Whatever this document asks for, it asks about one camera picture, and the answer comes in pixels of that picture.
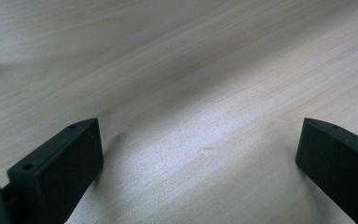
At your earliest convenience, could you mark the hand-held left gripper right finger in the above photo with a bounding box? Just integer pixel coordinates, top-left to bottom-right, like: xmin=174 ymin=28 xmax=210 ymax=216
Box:
xmin=295 ymin=117 xmax=358 ymax=224

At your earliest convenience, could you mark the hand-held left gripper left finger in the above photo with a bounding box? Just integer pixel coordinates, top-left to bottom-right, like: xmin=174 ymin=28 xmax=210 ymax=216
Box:
xmin=7 ymin=118 xmax=104 ymax=224

